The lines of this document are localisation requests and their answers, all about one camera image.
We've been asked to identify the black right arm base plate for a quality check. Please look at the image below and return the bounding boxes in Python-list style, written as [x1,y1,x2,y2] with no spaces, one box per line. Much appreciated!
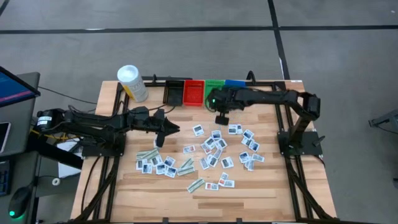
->
[277,130,323,156]

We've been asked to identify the black keyboard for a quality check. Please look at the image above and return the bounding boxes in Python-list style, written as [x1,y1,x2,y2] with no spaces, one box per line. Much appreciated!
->
[0,160,13,197]

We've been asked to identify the black desk beam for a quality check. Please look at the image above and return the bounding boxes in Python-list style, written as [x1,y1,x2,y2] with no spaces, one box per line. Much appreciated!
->
[26,133,84,170]

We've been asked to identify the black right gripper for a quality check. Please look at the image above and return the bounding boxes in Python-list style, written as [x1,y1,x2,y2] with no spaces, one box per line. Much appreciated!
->
[215,88,245,126]

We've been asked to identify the blue plastic basket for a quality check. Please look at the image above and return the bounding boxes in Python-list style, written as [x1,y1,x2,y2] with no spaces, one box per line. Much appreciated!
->
[224,79,246,88]

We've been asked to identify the computer monitor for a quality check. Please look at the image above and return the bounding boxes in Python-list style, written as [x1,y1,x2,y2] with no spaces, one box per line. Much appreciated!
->
[0,65,42,108]

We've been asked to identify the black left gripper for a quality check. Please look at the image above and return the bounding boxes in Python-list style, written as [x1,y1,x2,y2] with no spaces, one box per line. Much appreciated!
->
[144,108,166,148]

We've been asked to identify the black plastic basket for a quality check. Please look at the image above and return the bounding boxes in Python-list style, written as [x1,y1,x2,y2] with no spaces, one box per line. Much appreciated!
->
[164,80,185,107]

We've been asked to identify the black stand leg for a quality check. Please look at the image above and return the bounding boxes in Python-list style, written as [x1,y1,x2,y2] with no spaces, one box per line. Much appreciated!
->
[368,108,398,133]

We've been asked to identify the black computer mouse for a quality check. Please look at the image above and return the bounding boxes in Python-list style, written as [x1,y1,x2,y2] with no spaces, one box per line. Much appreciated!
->
[7,185,33,220]

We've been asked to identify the red plastic basket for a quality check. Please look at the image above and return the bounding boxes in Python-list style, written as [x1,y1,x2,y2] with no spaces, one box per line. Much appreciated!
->
[182,79,205,107]

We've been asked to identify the green plastic basket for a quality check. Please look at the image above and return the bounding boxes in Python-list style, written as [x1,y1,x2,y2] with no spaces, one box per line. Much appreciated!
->
[204,79,226,107]

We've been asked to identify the white wipes canister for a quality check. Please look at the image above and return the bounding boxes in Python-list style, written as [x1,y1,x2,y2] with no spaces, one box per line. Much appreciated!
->
[116,64,149,103]

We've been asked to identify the black cable under table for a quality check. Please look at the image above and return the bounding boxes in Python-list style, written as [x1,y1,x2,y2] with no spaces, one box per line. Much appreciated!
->
[80,155,102,215]

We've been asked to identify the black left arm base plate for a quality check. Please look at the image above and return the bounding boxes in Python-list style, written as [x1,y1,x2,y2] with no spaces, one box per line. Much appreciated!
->
[81,132,127,157]

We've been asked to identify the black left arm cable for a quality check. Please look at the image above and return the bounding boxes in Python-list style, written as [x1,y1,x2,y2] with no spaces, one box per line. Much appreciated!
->
[146,104,177,114]

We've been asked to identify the white paper sheet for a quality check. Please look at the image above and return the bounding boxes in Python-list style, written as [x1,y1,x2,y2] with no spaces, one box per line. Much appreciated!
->
[57,139,85,179]

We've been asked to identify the yellow cable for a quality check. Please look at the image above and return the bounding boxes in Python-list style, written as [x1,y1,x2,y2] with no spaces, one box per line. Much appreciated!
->
[30,129,78,141]

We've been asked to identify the black monitor cable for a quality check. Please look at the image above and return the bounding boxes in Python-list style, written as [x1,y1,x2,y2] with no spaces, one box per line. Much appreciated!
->
[39,85,98,105]

